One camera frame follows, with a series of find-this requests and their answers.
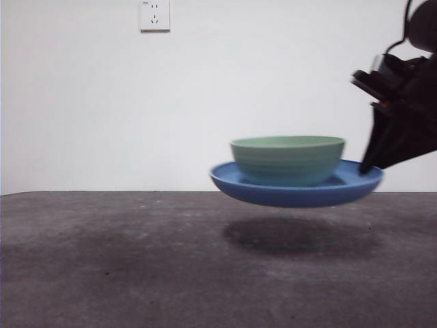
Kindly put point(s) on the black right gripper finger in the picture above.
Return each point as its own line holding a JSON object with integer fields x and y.
{"x": 377, "y": 136}
{"x": 413, "y": 140}

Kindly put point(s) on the green ribbed bowl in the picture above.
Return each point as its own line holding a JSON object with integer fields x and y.
{"x": 286, "y": 164}

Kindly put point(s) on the blue round plate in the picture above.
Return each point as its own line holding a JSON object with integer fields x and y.
{"x": 293, "y": 196}

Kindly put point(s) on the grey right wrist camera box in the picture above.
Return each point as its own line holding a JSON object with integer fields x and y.
{"x": 378, "y": 65}

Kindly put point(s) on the white wall socket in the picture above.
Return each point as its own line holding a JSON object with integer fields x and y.
{"x": 155, "y": 17}

